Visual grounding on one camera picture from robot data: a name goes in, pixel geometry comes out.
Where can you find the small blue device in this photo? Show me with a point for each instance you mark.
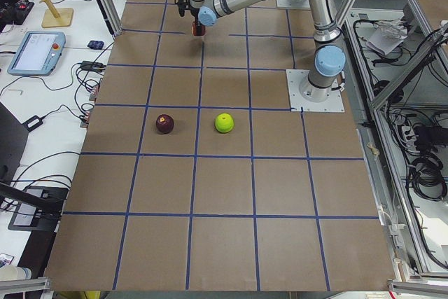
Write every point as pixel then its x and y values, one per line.
pixel 95 44

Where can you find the crumpled white paper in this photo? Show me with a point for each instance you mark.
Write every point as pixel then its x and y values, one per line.
pixel 389 34

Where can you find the wooden stand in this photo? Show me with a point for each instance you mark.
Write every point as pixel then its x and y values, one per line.
pixel 56 17

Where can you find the green apple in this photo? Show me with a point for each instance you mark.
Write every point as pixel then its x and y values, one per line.
pixel 224 123

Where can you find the dark red apple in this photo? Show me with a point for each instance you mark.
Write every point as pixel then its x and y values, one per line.
pixel 164 124

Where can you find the blue teach pendant near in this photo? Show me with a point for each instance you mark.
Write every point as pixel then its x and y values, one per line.
pixel 38 54

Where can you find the red cube-shaped apple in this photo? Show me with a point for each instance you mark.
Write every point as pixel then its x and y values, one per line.
pixel 198 29

